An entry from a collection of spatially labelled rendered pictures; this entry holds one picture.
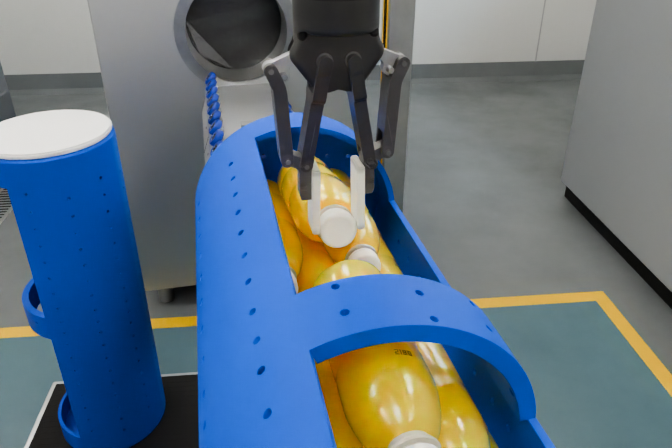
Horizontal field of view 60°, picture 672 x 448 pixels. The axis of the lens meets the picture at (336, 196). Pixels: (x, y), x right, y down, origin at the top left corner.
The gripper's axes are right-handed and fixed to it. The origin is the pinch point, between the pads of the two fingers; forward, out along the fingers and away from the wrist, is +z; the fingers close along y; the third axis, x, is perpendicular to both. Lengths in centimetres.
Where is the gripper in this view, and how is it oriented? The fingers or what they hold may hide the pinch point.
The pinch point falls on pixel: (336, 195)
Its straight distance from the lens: 58.5
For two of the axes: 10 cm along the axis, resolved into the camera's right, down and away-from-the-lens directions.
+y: -9.8, 1.0, -1.9
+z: 0.0, 8.8, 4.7
